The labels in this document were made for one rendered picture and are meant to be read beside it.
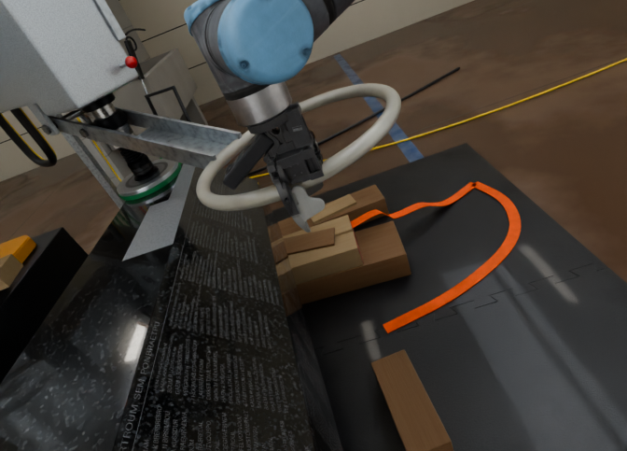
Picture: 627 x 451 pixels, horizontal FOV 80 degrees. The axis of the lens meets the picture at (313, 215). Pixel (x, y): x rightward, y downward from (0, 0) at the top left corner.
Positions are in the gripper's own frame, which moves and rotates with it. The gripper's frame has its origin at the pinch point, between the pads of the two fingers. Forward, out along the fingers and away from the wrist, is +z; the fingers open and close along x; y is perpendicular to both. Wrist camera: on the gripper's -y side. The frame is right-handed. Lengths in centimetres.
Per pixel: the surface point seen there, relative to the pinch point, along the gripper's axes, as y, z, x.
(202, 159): -24.6, -6.5, 30.4
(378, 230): 8, 72, 81
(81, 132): -64, -20, 52
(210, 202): -16.6, -6.6, 5.5
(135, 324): -35.3, 4.6, -9.5
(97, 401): -36.2, 4.7, -23.9
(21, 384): -56, 4, -17
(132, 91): -151, -2, 260
